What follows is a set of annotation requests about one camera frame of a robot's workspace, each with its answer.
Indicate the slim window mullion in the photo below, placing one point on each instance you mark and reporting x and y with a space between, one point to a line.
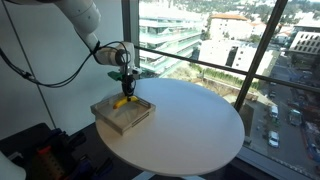
261 50

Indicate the blue clamp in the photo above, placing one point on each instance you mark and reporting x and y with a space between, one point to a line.
83 168

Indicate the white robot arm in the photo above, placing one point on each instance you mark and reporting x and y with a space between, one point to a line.
80 13

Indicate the yellow banana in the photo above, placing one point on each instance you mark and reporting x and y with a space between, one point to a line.
120 104

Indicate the white table base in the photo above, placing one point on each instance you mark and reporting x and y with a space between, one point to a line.
143 176

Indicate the dark window handrail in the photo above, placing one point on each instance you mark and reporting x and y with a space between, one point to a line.
200 63

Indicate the grey window bottom frame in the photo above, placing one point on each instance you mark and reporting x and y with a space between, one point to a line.
260 161

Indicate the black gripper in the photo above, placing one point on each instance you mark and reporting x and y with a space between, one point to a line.
128 80

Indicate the white rounded object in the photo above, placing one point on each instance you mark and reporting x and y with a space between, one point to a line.
10 170

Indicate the black perforated mounting board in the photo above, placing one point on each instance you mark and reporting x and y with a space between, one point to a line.
20 140

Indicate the black clamp with red tip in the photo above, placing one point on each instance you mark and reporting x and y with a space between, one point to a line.
60 141

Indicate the light wooden slotted tray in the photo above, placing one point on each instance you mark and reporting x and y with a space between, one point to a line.
123 120

